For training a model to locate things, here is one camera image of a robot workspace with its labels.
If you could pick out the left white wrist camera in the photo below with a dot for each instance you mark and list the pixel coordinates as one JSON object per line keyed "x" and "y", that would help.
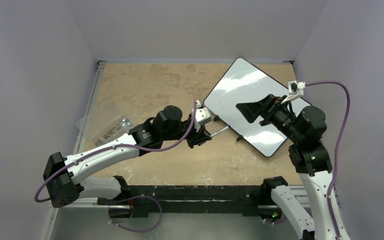
{"x": 202, "y": 114}

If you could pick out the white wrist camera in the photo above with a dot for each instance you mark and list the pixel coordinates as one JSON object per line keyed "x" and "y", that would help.
{"x": 296, "y": 88}
{"x": 202, "y": 114}

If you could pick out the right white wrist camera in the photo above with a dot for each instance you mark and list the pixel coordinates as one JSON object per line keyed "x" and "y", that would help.
{"x": 296, "y": 88}

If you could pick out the aluminium frame rail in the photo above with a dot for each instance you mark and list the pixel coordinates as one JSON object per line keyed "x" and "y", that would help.
{"x": 52, "y": 212}

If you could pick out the clear plastic bag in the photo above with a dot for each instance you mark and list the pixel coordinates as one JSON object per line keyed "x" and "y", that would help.
{"x": 104, "y": 124}

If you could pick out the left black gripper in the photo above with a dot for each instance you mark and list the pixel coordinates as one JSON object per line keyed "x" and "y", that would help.
{"x": 199, "y": 137}

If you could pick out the white whiteboard black frame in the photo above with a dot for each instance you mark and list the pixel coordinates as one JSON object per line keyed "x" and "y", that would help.
{"x": 243, "y": 82}

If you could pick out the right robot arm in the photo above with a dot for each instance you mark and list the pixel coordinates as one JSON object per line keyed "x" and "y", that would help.
{"x": 311, "y": 161}

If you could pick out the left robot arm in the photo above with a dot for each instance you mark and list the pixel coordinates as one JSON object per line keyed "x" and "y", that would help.
{"x": 69, "y": 178}

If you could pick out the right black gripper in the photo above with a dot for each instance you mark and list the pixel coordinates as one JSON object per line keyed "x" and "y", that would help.
{"x": 268, "y": 110}

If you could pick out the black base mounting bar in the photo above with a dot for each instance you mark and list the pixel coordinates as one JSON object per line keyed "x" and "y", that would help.
{"x": 138, "y": 201}

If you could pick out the blue whiteboard marker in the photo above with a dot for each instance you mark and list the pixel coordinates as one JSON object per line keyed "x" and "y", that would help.
{"x": 220, "y": 131}

